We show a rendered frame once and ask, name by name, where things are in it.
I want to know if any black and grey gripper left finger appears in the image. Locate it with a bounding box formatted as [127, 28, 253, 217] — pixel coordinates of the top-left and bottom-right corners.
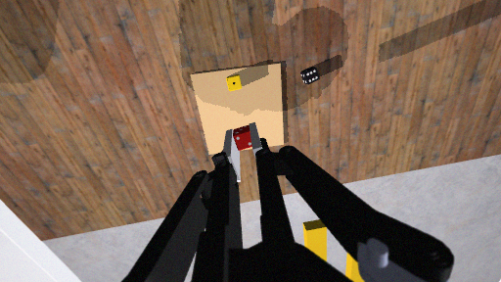
[121, 129, 243, 282]

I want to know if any red die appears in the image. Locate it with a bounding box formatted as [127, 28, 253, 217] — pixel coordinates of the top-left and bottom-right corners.
[233, 125, 252, 151]

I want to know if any yellow die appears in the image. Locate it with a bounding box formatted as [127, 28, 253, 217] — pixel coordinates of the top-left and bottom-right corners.
[226, 74, 242, 91]

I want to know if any black die with white pips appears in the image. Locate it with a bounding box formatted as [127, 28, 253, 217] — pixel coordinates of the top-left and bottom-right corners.
[300, 67, 320, 84]

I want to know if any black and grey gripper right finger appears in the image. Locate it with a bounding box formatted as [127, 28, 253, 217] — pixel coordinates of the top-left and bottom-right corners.
[249, 122, 454, 282]

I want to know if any tan flat mat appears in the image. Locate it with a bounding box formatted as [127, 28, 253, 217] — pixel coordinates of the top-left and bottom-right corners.
[190, 64, 284, 155]

